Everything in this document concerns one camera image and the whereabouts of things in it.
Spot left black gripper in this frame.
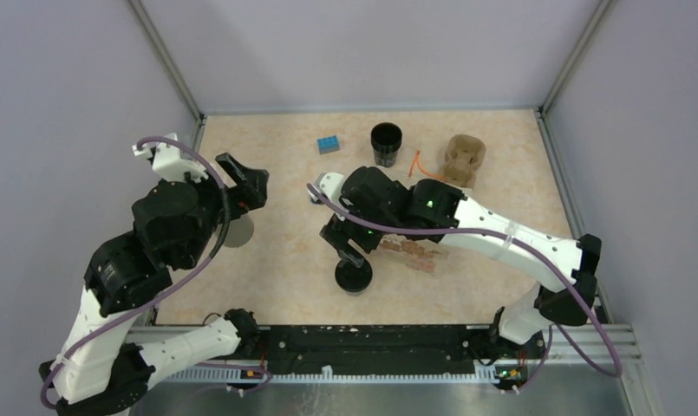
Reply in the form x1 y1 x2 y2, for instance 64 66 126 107
181 151 271 268

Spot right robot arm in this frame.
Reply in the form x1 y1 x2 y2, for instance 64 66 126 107
307 166 602 357

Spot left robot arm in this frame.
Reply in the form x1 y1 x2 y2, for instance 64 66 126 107
39 153 269 415

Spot grey straw holder cup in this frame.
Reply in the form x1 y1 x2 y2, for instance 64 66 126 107
222 214 255 248

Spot blue toy brick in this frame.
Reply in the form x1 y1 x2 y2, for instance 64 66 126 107
316 135 341 154

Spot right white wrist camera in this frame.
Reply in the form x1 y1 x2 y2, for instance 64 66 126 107
308 172 345 205

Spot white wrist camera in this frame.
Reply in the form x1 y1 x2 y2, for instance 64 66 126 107
308 172 345 205
132 133 209 183

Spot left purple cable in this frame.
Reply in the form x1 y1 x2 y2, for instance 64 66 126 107
39 135 232 410

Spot purple cable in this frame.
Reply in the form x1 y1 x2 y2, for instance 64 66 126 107
39 135 232 410
306 182 624 380

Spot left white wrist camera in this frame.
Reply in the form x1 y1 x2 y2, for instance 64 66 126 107
132 133 209 183

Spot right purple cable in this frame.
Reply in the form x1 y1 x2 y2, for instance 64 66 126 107
306 182 624 380

